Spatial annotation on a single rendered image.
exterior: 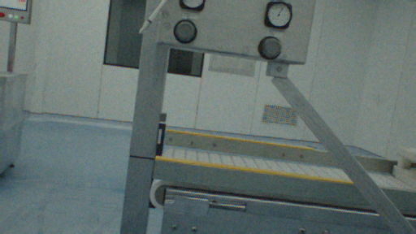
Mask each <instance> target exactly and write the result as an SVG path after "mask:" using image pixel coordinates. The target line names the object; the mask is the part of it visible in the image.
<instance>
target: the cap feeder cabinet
mask: <svg viewBox="0 0 416 234"><path fill-rule="evenodd" d="M26 84H27V73H21V72H16V71H14V72H6V71H0V174H2V173H3V171H5V170H6V169H7V168H8V167H14V166H15V165H14V164H13V162H14V161H16V160H17V159H18V157H19V156H20V147H21V140H22V131H23V123H24V100H25V92H26Z"/></svg>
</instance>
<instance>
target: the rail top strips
mask: <svg viewBox="0 0 416 234"><path fill-rule="evenodd" d="M166 132H175V133H185V134H190V135H196V136H201V137H216V138H221V139H226V140H237V141H246V142H252V143H257V144H267V145H277V146H282V147H292V148H298V149H303V150H315V149H313V148H310V147H300V146H295V145H285V144H275V143H270V142H265V141H256V140H245V139H240V138H235V137H229V136H215V135H209V134H204V133H193V132H184V131H179V130H174V129H166ZM155 160H160V161H171V162H177V163H187V164H197V165H202V166H208V167H217V168H228V169H234V170H239V171H255V172H260V173H266V174H271V175H277V176H291V177H297V178H302V179H313V180H323V181H328V182H339V183H345V184H354V183H353V182H352V181H351V180H344V179H333V178H327V177H322V176H316V175H302V174H296V173H291V172H285V171H270V170H265V169H260V168H249V167H239V166H233V165H223V164H218V163H212V162H202V161H191V160H186V159H180V158H166V157H160V156H156V157H155Z"/></svg>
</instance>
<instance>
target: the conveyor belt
mask: <svg viewBox="0 0 416 234"><path fill-rule="evenodd" d="M162 157H166V158H180V159H186V160H191V161H202V162H208V163H218V164H223V165H233V166H239V167H249V168H260V169H265V170H270V171H285V172H291V173H296V174H302V175H307V176H322V177H327V178H333V179H344V180H351V179H350V178H349V177H348V176H347V175H346V174H345V173H344V171H343V170H342V169H337V168H326V167H316V166H311V165H301V164H295V163H290V162H281V161H270V160H264V159H259V158H244V157H239V156H233V155H228V154H212V153H207V152H202V151H197V150H186V149H177V148H169V149H167V150H165V151H164V152H163V153H162ZM368 174H369V176H371V178H372V179H373V180H374V182H375V183H376V184H377V185H379V186H390V187H396V188H401V189H415V188H414V187H412V186H409V185H408V184H407V183H405V182H403V181H401V180H399V179H395V178H393V175H379V174H373V173H368ZM161 185H174V186H176V187H177V188H180V189H189V188H191V189H206V190H211V191H218V192H223V193H239V194H244V195H250V196H260V197H271V198H277V199H282V200H294V201H299V202H309V203H320V204H326V205H331V206H342V207H353V208H358V209H363V210H375V209H374V208H373V207H372V206H367V205H361V204H355V203H344V202H339V201H328V200H318V199H313V198H307V197H291V196H285V195H280V194H274V193H259V192H253V191H248V190H242V189H231V188H221V187H215V186H210V185H199V184H189V183H184V182H172V181H166V180H156V179H154V182H153V183H152V188H151V190H150V192H149V198H150V200H151V202H152V204H153V205H154V206H156V207H157V208H159V209H160V210H163V206H161V205H159V204H158V203H157V202H156V199H155V196H154V195H155V192H156V189H157V188H158V187H159V186H161ZM398 210H399V209H398ZM399 211H400V212H401V214H408V215H416V211H414V210H399Z"/></svg>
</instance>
